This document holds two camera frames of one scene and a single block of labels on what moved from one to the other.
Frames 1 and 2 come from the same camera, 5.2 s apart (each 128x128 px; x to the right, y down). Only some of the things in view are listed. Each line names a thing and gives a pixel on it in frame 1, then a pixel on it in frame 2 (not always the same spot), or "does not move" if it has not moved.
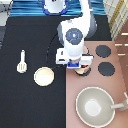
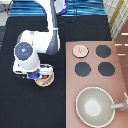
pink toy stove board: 107,73 does not move
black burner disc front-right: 106,68 does not move
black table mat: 32,83 does not move
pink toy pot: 84,70 → 45,80
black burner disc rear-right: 103,51 does not move
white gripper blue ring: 73,57 → 44,69
